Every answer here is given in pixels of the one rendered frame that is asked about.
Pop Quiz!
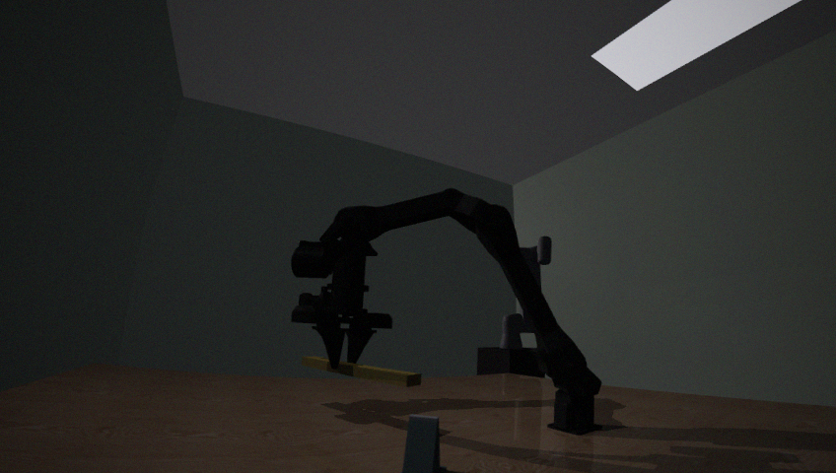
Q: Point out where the dark yellow rectangular bar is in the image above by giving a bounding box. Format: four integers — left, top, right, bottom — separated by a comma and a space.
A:
302, 356, 421, 387

